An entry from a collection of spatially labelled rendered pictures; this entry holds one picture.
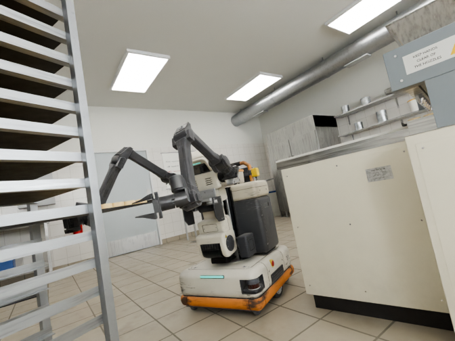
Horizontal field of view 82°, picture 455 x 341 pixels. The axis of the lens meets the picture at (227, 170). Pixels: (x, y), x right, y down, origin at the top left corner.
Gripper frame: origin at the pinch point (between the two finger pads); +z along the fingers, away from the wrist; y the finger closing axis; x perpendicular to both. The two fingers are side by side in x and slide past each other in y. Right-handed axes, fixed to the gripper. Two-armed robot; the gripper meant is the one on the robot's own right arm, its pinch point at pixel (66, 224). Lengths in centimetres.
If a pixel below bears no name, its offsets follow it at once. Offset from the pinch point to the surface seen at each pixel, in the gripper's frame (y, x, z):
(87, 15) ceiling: 216, 8, -164
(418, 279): -59, 147, 46
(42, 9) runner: 76, 22, 44
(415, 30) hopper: 45, 157, 63
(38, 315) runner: -20, 9, 58
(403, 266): -54, 144, 41
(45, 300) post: -28.2, -8.2, 15.2
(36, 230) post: 0.8, -6.6, 13.6
